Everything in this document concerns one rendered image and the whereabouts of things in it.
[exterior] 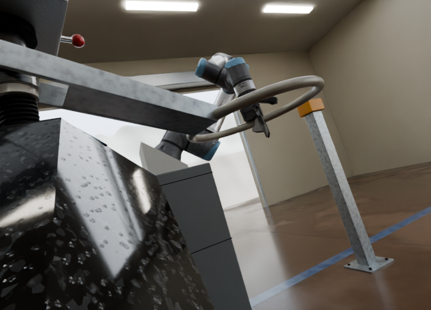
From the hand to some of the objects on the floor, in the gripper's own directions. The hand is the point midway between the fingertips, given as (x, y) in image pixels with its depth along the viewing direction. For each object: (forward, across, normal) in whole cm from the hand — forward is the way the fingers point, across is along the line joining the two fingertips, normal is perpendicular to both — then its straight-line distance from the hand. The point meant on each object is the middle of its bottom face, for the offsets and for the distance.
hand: (268, 133), depth 109 cm
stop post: (+92, -65, +20) cm, 114 cm away
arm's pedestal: (+83, -18, -71) cm, 110 cm away
